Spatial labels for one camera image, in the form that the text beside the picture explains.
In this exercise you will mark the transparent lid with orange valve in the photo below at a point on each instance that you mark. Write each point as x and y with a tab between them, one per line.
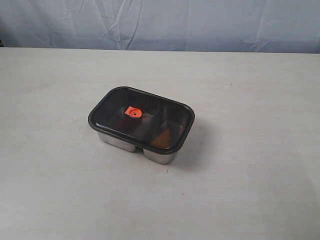
140	120

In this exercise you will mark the yellow toy cheese wedge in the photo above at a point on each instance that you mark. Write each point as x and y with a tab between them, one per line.
162	141

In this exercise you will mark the stainless steel lunch box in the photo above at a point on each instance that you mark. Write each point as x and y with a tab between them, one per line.
117	143

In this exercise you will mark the grey backdrop cloth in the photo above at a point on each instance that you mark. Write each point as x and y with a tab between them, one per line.
278	26

